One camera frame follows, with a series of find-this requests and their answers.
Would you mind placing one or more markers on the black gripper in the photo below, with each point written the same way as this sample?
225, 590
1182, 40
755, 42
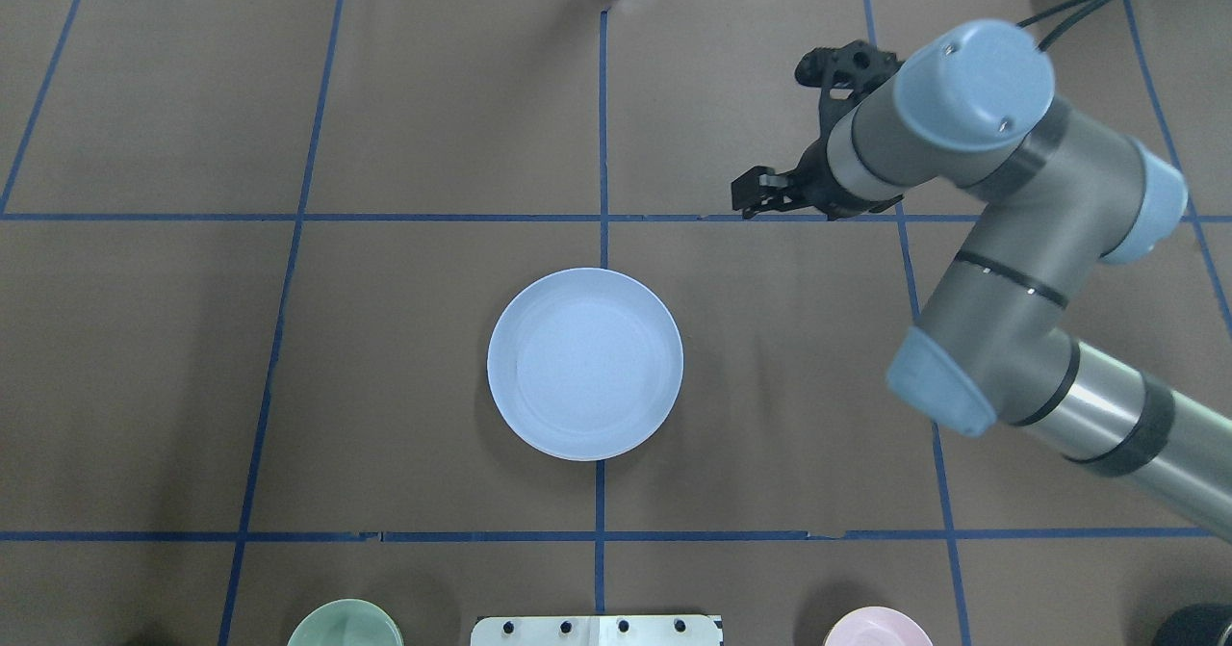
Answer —
814, 181

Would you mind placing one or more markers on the pink bowl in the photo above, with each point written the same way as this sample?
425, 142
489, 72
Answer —
876, 626

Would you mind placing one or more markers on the dark blue pot with lid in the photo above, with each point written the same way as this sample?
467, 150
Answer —
1196, 624

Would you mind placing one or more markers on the green bowl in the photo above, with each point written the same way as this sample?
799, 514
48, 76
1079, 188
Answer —
347, 622

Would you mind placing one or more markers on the blue plate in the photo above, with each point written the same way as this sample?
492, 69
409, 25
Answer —
585, 364

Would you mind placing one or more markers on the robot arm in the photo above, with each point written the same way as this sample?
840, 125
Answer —
1061, 193

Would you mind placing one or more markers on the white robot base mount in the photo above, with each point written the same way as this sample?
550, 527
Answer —
645, 629

